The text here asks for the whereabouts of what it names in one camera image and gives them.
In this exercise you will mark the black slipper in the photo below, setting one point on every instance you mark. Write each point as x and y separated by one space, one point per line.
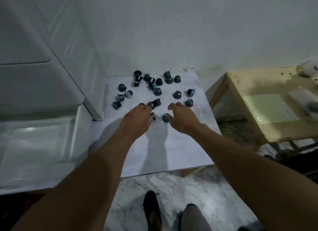
248 229

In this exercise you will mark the clear plastic sheet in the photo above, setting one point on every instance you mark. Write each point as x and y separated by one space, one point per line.
268 109

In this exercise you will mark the cluster of dark teal capsules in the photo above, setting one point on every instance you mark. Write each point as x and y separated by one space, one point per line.
157 91

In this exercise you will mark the person's left hand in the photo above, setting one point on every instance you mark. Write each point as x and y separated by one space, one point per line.
135 121

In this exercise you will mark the white drawer cabinet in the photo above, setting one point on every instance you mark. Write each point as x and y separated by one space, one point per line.
37 89

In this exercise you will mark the person's left forearm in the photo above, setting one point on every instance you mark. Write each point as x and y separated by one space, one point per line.
82 188

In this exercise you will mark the person's grey shorts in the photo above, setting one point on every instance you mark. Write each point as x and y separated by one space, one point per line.
192 218

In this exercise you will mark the clear bag with dark object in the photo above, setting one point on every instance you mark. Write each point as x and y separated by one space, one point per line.
300 99

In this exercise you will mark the dark teal capsule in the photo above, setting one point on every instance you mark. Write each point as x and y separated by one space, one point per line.
152 116
164 118

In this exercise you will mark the pale wooden side table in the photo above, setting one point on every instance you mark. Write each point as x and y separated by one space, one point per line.
238 84

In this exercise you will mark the person's black left shoe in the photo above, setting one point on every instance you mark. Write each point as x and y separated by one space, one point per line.
150 203

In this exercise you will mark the person's right forearm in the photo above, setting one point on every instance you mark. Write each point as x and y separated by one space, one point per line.
260 186

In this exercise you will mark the white crumpled tissue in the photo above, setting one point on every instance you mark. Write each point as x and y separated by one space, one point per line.
308 68

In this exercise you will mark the white marble table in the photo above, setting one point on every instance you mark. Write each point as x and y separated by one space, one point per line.
174 149

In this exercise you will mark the person's right hand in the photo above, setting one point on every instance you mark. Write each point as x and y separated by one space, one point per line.
185 119

